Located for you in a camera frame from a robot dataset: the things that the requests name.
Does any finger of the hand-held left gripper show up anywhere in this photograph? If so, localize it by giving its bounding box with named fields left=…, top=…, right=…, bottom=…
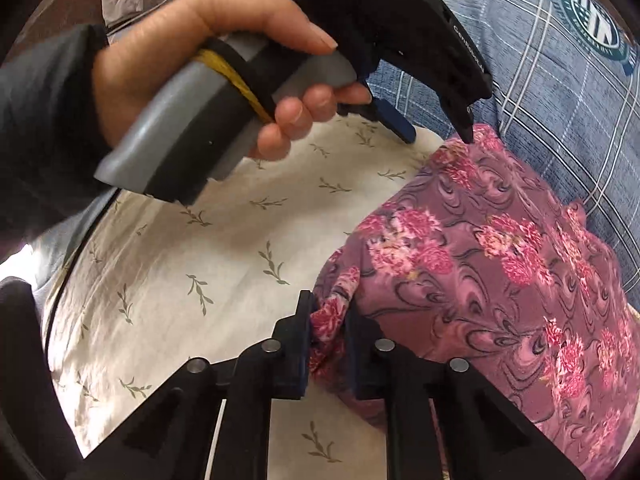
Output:
left=336, top=97, right=417, bottom=144
left=362, top=0, right=493, bottom=144

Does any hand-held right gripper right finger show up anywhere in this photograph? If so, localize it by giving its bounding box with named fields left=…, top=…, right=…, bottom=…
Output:
left=344, top=305, right=586, bottom=480

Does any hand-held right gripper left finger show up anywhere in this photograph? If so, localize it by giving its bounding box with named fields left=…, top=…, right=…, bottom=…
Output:
left=65, top=290, right=316, bottom=480

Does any pink floral garment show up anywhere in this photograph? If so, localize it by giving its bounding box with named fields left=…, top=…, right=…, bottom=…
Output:
left=307, top=125, right=640, bottom=480

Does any person's left forearm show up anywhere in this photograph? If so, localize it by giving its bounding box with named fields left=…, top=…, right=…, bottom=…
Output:
left=0, top=22, right=118, bottom=261

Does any person's left hand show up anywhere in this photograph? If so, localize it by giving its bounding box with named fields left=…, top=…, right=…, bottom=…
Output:
left=92, top=0, right=373, bottom=161

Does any blue plaid blanket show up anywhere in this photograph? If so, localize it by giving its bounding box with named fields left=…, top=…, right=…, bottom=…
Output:
left=367, top=0, right=640, bottom=271

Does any cream leaf-print sheet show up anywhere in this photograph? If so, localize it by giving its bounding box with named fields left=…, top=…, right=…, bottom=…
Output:
left=42, top=110, right=446, bottom=480

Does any dark cloth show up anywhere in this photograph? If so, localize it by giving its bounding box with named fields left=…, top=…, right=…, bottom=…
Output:
left=0, top=277, right=86, bottom=480

